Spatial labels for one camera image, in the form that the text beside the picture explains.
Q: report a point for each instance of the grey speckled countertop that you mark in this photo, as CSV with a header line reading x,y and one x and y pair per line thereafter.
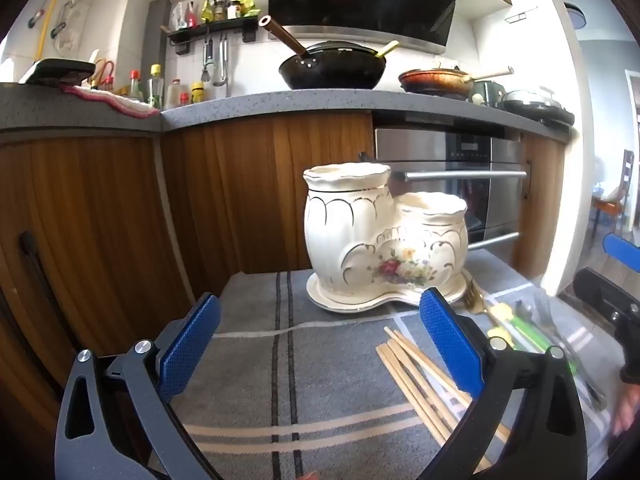
x,y
300,102

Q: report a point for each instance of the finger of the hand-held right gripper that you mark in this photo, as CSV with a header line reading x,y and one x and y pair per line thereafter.
x,y
605,292
622,252

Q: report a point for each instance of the gold fork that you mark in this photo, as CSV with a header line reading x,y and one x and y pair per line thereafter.
x,y
474,297

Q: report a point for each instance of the grey striped cloth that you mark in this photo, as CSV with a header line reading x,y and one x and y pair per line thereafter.
x,y
300,360

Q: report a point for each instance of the small red bottle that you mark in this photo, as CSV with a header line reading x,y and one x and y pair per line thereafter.
x,y
191,16

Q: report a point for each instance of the person's right hand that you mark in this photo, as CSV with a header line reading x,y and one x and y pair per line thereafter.
x,y
629,410

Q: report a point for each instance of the yellow cap oil bottle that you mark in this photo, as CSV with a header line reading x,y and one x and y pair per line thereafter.
x,y
156,87

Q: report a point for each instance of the spice jar with white label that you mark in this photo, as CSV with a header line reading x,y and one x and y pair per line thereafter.
x,y
234,10

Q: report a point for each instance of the red white dish cloth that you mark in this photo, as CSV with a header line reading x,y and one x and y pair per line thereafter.
x,y
115,104

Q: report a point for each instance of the yellow squeeze bottle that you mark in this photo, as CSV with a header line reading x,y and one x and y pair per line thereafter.
x,y
198,95

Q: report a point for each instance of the red cap sauce bottle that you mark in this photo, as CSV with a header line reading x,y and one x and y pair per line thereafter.
x,y
135,87

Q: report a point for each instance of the hanging metal spatula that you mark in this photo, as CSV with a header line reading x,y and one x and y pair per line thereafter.
x,y
207,60

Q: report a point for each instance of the wooden chair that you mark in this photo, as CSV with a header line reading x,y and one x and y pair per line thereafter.
x,y
617,195

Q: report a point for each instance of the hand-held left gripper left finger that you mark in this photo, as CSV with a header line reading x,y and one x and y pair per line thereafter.
x,y
190,347

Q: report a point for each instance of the yellow spatula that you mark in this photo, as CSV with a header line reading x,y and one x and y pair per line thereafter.
x,y
387,49

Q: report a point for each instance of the front cream ceramic cup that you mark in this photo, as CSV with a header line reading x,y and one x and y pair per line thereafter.
x,y
345,305

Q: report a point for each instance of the wooden chopstick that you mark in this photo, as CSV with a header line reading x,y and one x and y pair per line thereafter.
x,y
422,394
407,344
407,392
425,377
402,346

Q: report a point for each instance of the spice jar with black lid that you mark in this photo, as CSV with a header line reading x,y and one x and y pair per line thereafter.
x,y
220,7

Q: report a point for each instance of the white floral ceramic utensil holder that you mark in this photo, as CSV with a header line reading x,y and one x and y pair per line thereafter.
x,y
350,230

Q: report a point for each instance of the white jug with red cap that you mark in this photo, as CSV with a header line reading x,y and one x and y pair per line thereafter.
x,y
173,95

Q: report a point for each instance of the wooden base cabinet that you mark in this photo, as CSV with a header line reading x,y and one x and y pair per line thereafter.
x,y
225,185

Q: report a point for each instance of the black spice shelf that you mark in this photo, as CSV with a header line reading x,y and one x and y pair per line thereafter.
x,y
210,30

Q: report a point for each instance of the dark green kitchen appliance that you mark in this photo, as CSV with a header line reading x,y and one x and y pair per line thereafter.
x,y
484,95

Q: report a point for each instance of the black flat appliance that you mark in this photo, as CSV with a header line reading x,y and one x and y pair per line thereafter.
x,y
55,70

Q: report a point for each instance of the stainless steel oven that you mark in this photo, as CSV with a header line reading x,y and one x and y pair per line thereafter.
x,y
450,160

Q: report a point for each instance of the round ceiling lamp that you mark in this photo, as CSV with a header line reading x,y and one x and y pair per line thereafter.
x,y
576,15

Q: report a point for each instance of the grey pipe cover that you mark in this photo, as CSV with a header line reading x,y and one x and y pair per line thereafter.
x,y
158,35

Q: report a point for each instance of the reddish frying pan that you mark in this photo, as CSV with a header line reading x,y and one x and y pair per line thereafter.
x,y
435,81

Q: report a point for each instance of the green yellow packet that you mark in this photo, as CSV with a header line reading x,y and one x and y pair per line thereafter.
x,y
247,2

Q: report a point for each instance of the hanging metal ladle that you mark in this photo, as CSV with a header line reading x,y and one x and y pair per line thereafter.
x,y
222,62

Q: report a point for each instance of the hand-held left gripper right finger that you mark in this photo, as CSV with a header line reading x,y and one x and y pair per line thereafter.
x,y
450,342

